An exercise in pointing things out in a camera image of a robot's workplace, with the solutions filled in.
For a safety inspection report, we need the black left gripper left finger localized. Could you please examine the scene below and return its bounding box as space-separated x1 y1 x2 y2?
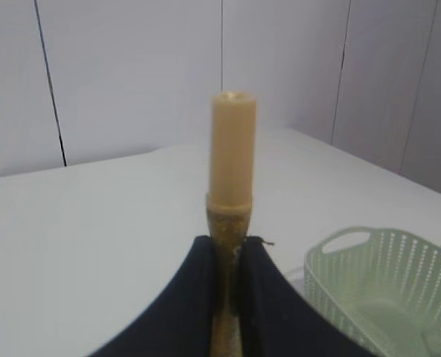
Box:
92 236 216 356

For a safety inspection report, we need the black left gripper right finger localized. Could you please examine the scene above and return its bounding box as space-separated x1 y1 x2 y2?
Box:
237 237 369 356

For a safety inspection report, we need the gold glitter marker pen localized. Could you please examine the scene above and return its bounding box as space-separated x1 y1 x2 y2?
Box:
206 91 257 356

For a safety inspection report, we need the light green woven basket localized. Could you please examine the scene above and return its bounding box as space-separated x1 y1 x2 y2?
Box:
304 227 441 356

